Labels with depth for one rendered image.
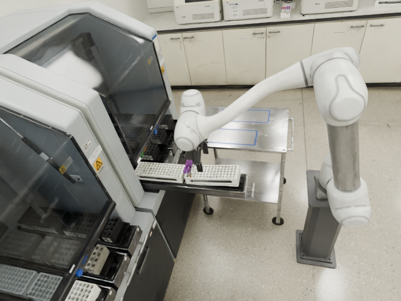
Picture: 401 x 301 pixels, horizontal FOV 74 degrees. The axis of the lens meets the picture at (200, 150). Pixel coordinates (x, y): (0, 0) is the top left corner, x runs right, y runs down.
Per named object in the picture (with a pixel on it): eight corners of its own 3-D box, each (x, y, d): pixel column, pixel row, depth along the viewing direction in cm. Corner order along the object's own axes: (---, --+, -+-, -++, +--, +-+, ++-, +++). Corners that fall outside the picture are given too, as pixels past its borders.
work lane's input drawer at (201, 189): (133, 189, 164) (128, 180, 158) (141, 172, 174) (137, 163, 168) (253, 201, 145) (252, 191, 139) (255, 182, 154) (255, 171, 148)
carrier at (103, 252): (106, 251, 127) (101, 244, 123) (110, 251, 126) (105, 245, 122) (94, 275, 119) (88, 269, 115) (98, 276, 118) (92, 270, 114)
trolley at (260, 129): (203, 214, 230) (185, 144, 175) (215, 175, 261) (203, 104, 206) (284, 227, 210) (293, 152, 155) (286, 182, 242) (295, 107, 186)
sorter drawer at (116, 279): (4, 264, 140) (-8, 256, 134) (22, 240, 149) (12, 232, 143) (127, 291, 120) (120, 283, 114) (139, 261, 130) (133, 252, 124)
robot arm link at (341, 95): (361, 193, 132) (376, 233, 116) (326, 197, 138) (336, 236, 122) (358, 48, 86) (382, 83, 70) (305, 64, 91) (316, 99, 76)
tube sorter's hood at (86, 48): (60, 160, 160) (-13, 59, 117) (107, 103, 201) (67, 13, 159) (138, 166, 146) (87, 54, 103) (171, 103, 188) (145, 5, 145)
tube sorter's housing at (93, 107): (64, 245, 229) (-115, 70, 120) (109, 172, 287) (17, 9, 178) (180, 266, 200) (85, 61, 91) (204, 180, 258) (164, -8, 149)
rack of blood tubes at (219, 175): (187, 185, 152) (183, 178, 148) (191, 172, 158) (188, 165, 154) (238, 186, 142) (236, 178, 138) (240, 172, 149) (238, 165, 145)
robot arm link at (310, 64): (298, 51, 101) (304, 68, 91) (351, 32, 94) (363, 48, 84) (305, 80, 108) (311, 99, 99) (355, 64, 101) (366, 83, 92)
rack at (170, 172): (136, 180, 160) (132, 173, 156) (142, 168, 167) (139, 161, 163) (182, 184, 152) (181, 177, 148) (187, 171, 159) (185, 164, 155)
